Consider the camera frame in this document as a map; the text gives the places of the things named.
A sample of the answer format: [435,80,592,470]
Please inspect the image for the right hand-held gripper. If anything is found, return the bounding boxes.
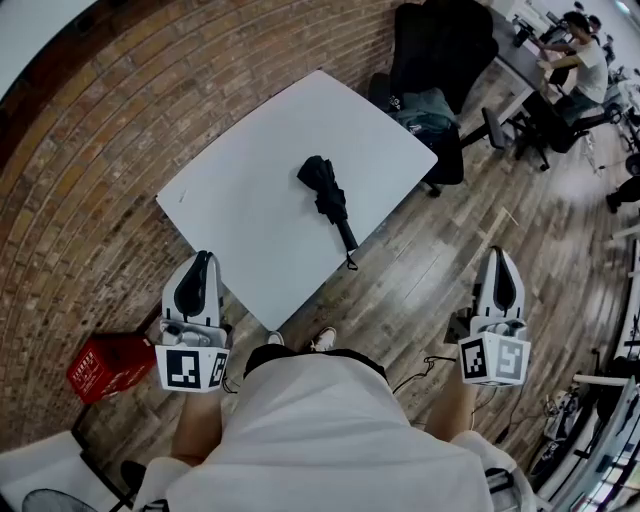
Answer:
[458,246,533,388]

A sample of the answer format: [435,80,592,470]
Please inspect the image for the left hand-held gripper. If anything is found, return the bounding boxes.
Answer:
[154,249,233,394]

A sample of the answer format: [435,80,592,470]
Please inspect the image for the black umbrella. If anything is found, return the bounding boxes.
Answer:
[295,154,360,272]

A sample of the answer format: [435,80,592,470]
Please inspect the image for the person's left forearm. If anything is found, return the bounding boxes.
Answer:
[170,388,225,467]

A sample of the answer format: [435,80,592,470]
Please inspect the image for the person's right forearm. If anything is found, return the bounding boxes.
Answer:
[423,378,480,445]

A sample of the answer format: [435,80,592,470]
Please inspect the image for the person's black shorts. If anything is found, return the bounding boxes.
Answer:
[242,343,389,382]

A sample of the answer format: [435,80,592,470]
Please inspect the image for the red plastic crate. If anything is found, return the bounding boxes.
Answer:
[66,333,158,406]

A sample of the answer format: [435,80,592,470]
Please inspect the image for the white table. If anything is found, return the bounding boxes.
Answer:
[155,69,440,333]

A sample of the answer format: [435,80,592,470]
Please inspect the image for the person's right white shoe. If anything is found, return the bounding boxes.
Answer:
[309,326,338,353]

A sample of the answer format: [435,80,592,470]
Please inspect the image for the cluttered white workbench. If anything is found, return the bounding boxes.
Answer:
[538,368,640,512]

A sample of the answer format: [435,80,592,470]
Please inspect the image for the black mesh office chair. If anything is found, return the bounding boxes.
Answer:
[513,91,622,172]

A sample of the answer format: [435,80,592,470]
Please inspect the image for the black standing fan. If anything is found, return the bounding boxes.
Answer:
[21,458,148,512]

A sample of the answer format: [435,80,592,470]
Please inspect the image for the person's white shirt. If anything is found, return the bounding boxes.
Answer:
[131,348,539,512]

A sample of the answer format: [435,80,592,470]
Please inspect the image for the grey-green jacket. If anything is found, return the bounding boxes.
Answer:
[396,88,460,136]

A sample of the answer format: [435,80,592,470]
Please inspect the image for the white side desk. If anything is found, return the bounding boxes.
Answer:
[0,430,122,512]

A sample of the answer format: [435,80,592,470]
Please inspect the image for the grey desk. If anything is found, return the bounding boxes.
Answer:
[491,8,552,127]

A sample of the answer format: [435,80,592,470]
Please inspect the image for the black floor cable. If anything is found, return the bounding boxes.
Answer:
[388,354,437,397]

